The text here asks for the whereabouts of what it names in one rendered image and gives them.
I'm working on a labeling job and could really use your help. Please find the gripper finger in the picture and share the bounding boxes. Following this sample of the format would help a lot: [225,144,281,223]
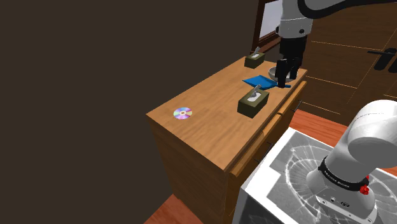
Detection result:
[275,57,289,89]
[288,57,302,80]

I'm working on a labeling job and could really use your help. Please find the grey bowl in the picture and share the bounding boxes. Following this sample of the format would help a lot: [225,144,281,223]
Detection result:
[268,66,299,83]

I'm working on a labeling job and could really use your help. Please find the blue cloth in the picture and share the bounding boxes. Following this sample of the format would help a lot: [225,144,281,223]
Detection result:
[242,74,292,92]

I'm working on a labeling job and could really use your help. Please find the olive green tissue box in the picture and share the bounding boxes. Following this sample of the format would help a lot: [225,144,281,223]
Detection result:
[244,46,266,69]
[237,84,270,119]

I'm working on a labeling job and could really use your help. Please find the wooden framed window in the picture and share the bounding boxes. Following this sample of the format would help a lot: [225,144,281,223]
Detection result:
[250,0,284,54]

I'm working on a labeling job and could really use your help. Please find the wooden chest of drawers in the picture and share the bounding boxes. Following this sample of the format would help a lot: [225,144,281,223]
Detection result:
[145,55,309,224]

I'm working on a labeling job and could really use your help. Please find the grey patterned robot stand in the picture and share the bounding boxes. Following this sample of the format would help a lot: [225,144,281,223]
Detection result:
[233,127,397,224]

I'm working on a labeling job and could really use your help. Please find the shiny compact disc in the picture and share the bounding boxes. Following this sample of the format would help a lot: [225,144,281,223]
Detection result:
[172,106,193,120]

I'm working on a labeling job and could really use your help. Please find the wooden door with black handle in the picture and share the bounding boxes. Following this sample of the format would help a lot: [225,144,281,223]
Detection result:
[296,0,397,127]

